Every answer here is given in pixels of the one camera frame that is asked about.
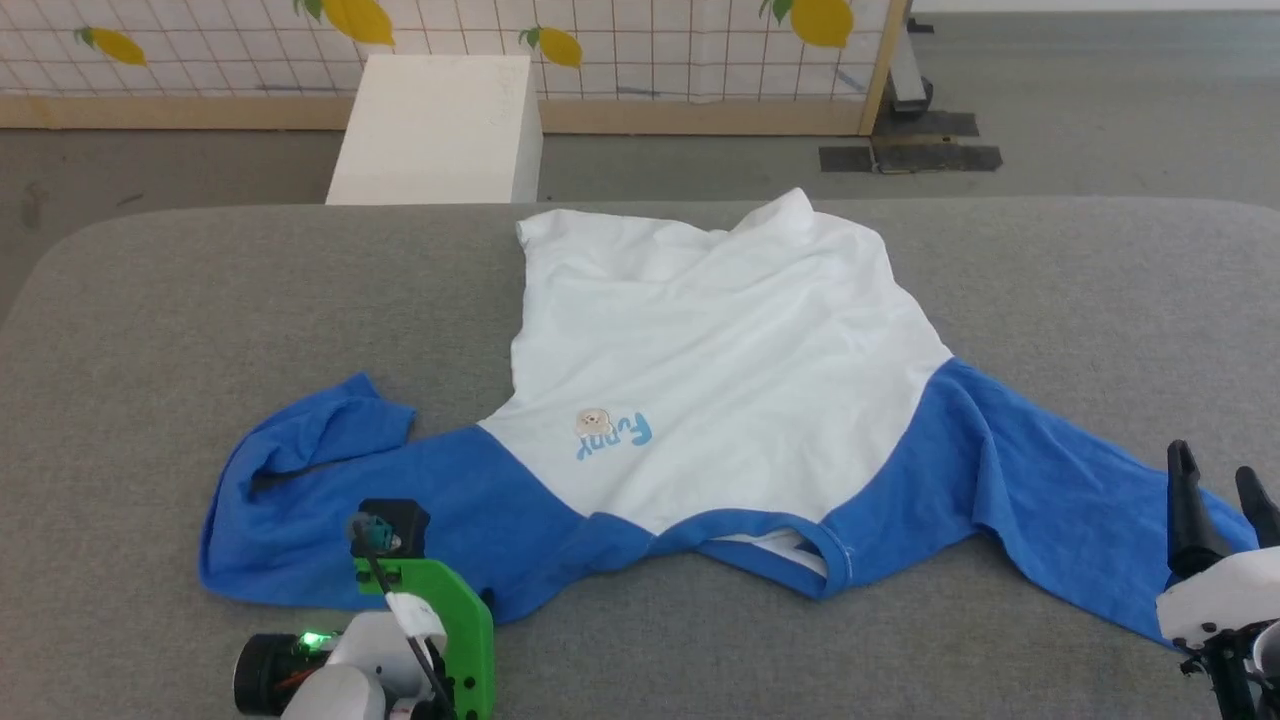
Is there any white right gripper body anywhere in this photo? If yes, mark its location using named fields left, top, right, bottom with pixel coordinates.
left=1155, top=547, right=1280, bottom=652

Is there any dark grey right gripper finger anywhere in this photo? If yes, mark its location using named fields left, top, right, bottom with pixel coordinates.
left=1234, top=466, right=1280, bottom=550
left=1166, top=440, right=1230, bottom=580

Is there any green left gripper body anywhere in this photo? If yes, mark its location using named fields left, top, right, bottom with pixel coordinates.
left=354, top=557, right=497, bottom=720

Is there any blue and white t-shirt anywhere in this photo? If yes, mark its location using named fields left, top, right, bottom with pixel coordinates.
left=198, top=188, right=1261, bottom=647

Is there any grey fabric cushion surface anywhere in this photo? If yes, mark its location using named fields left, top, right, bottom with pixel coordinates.
left=0, top=195, right=1280, bottom=720

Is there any short black floor tape patch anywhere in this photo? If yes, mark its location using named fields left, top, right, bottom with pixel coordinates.
left=872, top=110, right=980, bottom=140

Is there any white rectangular box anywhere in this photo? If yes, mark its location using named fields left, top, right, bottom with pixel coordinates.
left=325, top=54, right=544, bottom=207

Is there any grey metal partition foot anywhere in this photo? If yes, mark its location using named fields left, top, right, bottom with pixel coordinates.
left=887, top=20, right=937, bottom=114

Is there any lemon-patterned grid screen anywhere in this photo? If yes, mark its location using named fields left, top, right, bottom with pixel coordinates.
left=0, top=0, right=907, bottom=137

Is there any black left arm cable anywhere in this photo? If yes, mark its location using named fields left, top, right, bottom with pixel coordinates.
left=349, top=513, right=458, bottom=717

